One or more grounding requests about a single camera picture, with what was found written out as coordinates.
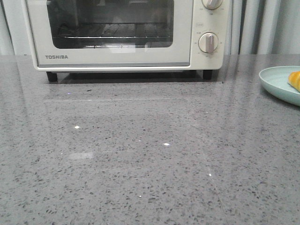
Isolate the cream white toaster oven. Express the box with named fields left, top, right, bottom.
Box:
left=22, top=0, right=230, bottom=82

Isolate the metal wire oven rack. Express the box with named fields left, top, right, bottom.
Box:
left=59, top=23, right=173, bottom=38

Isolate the oven glass door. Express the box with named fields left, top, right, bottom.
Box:
left=24, top=0, right=193, bottom=68

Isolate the upper oven control knob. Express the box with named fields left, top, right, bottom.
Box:
left=202, top=0, right=223, bottom=10

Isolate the light green round plate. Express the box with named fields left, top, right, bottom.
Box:
left=259, top=66, right=300, bottom=106

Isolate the golden croissant bread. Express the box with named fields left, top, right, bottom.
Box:
left=288, top=71, right=300, bottom=92

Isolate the lower oven control knob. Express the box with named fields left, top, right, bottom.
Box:
left=198, top=32, right=218, bottom=53

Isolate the oven control knob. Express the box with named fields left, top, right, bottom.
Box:
left=198, top=32, right=218, bottom=53
left=202, top=0, right=223, bottom=10

